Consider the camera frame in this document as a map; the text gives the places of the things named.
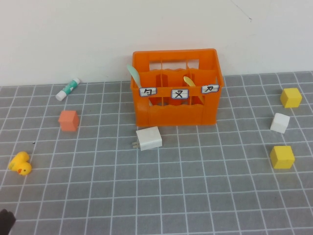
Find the salmon orange cube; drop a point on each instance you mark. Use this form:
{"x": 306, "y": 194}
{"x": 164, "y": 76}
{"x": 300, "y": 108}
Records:
{"x": 68, "y": 121}

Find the orange plastic cutlery holder crate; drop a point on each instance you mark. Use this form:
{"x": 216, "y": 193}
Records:
{"x": 176, "y": 115}

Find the white cube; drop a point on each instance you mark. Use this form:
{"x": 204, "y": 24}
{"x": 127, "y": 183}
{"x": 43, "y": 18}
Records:
{"x": 280, "y": 123}

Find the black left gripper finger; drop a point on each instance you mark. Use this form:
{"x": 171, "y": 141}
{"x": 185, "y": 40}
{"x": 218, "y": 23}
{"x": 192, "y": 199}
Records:
{"x": 6, "y": 220}

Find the yellow rubber duck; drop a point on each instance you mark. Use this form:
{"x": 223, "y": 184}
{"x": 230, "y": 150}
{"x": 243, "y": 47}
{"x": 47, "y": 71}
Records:
{"x": 21, "y": 164}

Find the white green glue stick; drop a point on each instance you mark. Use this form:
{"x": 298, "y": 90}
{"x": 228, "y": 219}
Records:
{"x": 68, "y": 89}

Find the yellow plastic knife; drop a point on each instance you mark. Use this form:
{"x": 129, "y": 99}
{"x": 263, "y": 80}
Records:
{"x": 190, "y": 82}

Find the grey grid tablecloth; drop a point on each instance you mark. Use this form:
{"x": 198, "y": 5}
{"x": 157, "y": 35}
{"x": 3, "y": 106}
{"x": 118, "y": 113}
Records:
{"x": 97, "y": 195}

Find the yellow cube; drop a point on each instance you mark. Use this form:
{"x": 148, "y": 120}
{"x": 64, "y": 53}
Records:
{"x": 291, "y": 98}
{"x": 282, "y": 157}

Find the white power adapter plug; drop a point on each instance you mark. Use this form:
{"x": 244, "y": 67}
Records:
{"x": 149, "y": 139}

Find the mint green plastic spoon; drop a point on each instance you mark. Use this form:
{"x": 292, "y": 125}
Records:
{"x": 134, "y": 73}

